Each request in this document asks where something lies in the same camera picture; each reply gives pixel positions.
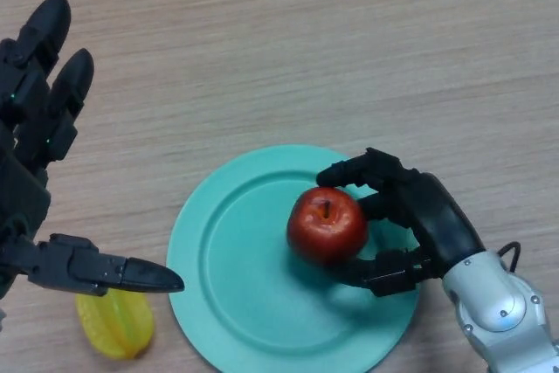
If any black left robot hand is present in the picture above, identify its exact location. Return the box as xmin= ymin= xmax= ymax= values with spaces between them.
xmin=0 ymin=0 xmax=186 ymax=300

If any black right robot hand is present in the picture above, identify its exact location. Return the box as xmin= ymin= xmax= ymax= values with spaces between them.
xmin=315 ymin=147 xmax=487 ymax=298

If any red apple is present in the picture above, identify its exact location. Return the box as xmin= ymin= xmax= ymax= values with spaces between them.
xmin=286 ymin=186 xmax=369 ymax=267

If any green round plate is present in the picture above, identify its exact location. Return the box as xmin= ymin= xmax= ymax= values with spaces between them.
xmin=166 ymin=144 xmax=421 ymax=373

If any yellow starfruit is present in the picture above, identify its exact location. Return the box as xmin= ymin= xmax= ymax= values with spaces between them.
xmin=74 ymin=287 xmax=156 ymax=362

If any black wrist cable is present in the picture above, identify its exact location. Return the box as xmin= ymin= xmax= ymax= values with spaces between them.
xmin=497 ymin=241 xmax=522 ymax=273

